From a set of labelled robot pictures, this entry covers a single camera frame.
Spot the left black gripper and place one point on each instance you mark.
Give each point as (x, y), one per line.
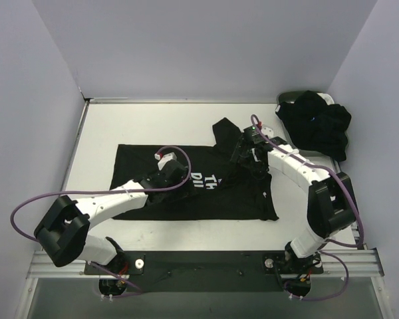
(185, 183)

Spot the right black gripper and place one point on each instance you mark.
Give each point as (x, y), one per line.
(241, 153)

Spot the black printed t shirt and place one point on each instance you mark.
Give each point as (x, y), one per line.
(218, 189)

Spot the black t shirt pile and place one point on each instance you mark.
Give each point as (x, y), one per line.
(313, 125)

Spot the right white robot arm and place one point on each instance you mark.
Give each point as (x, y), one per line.
(329, 208)

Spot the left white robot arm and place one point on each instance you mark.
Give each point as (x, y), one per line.
(64, 230)

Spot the white t shirt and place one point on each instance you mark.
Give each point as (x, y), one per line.
(327, 98)

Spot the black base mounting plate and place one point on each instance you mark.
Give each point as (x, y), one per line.
(205, 271)

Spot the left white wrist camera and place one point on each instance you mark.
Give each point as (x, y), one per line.
(164, 159)

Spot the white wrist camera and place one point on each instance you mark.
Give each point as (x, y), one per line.
(164, 159)
(266, 130)

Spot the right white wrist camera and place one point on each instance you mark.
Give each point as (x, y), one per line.
(266, 130)

